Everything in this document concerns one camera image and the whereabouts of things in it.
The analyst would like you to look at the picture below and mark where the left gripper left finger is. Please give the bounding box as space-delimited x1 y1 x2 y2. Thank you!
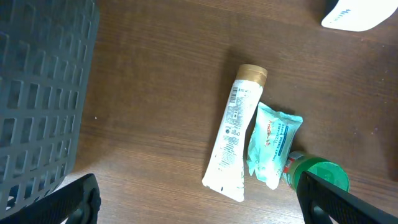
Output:
1 174 101 224

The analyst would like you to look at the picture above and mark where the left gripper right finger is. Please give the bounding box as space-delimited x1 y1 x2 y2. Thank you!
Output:
296 171 397 224

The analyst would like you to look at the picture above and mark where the green lid jar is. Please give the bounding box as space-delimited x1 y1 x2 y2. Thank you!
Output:
282 151 349 192

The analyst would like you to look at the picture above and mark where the teal wet wipes pack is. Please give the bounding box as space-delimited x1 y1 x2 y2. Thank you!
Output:
247 102 303 190

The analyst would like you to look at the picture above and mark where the white tube with tan cap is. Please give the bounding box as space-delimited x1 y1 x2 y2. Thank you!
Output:
202 64 267 202

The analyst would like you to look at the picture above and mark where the dark grey plastic basket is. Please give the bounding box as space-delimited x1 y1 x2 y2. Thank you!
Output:
1 0 100 217

